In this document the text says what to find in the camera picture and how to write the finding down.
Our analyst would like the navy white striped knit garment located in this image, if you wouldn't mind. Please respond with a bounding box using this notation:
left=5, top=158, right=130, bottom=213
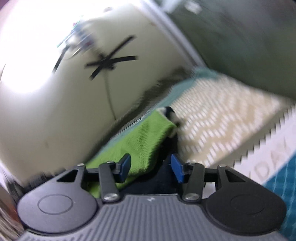
left=119, top=117, right=181, bottom=195

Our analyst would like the green knitted cloth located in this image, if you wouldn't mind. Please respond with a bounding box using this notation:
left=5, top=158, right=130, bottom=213
left=86, top=106, right=179, bottom=190

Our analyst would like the patterned beige teal bedsheet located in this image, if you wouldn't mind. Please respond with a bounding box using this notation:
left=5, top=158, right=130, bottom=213
left=93, top=69, right=295, bottom=240

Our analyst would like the black tape cross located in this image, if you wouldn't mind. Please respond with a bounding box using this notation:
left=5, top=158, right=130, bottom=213
left=84, top=35, right=138, bottom=81

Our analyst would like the grey wall cable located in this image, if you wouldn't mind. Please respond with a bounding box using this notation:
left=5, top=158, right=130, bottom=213
left=104, top=69, right=117, bottom=121

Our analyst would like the grey sliding door frame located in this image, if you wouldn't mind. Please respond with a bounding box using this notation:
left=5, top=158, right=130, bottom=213
left=142, top=1, right=207, bottom=67

